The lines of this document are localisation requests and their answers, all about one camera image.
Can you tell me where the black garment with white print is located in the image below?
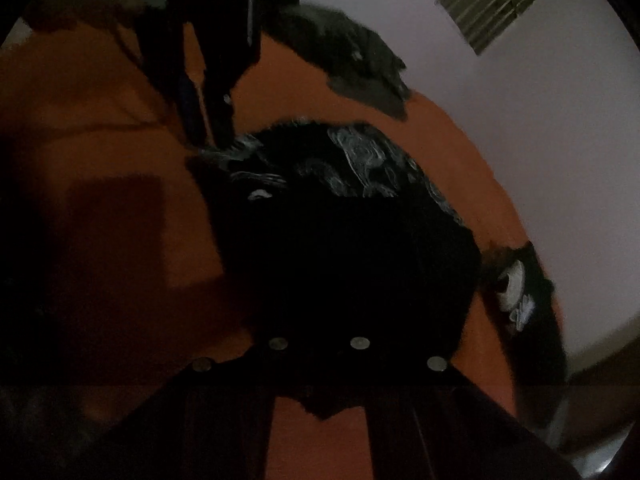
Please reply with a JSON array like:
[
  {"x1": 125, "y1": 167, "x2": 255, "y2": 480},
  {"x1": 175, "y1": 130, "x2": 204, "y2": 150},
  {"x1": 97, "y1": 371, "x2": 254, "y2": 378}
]
[{"x1": 480, "y1": 242, "x2": 567, "y2": 429}]

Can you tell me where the dark grey garment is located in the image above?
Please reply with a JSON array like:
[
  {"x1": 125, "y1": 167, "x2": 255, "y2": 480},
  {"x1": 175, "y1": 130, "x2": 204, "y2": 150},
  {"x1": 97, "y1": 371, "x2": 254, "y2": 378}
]
[{"x1": 283, "y1": 4, "x2": 411, "y2": 122}]

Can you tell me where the orange bed sheet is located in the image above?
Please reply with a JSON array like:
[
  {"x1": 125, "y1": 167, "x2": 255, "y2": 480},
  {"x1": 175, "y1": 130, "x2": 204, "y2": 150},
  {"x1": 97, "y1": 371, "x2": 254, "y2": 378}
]
[{"x1": 1, "y1": 25, "x2": 527, "y2": 479}]

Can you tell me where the black patterned shirt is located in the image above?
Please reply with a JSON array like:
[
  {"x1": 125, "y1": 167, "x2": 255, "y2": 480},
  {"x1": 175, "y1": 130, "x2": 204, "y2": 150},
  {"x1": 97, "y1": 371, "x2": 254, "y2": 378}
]
[{"x1": 186, "y1": 122, "x2": 480, "y2": 419}]

